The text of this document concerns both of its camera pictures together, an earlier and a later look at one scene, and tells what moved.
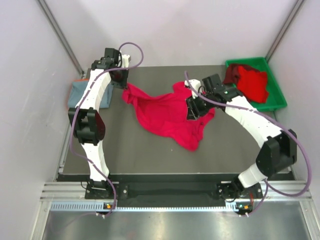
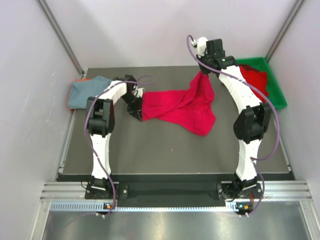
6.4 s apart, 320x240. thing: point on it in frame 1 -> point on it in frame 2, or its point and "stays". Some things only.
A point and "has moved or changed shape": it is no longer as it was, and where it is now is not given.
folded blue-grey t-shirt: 77,90 stays
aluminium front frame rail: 55,191 stays
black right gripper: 194,110 -> 205,72
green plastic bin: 276,99 stays
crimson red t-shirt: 168,113 has moved or changed shape
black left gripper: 122,84 -> 136,111
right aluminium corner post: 274,46 stays
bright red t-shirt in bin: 253,85 stays
